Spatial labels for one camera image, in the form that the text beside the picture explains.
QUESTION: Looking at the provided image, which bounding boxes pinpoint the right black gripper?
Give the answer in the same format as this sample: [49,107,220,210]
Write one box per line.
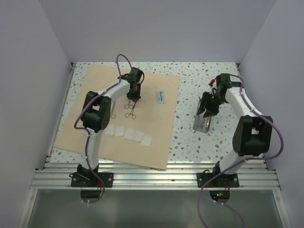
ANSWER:
[197,92,227,118]

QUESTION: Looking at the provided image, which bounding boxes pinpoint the steel curved scissors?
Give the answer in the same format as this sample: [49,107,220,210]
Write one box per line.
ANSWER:
[195,114,204,129]

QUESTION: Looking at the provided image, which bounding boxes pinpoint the metal instrument tray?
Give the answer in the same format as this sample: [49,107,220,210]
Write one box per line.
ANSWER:
[192,101,212,132]

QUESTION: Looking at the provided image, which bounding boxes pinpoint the steel forceps clamp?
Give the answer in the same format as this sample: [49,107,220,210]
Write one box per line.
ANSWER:
[124,102,136,119]

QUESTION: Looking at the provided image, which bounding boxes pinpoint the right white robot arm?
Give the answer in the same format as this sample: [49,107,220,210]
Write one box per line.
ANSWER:
[193,73,273,187]

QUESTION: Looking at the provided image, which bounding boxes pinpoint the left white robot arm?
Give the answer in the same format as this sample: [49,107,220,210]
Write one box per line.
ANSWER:
[74,67,144,187]

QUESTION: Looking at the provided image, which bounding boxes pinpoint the green white packet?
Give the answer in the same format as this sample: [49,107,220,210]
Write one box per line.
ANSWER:
[155,90,166,104]

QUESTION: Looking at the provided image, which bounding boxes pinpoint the beige cloth mat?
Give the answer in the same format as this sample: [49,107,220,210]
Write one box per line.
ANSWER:
[54,65,180,170]

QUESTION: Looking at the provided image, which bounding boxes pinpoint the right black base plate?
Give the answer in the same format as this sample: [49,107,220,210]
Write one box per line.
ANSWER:
[196,170,240,188]

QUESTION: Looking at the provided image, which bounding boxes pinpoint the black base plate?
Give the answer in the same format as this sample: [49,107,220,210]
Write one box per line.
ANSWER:
[196,170,240,188]
[69,165,114,188]

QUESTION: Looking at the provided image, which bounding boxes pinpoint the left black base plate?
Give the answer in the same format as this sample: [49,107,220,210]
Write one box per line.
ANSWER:
[69,165,114,188]

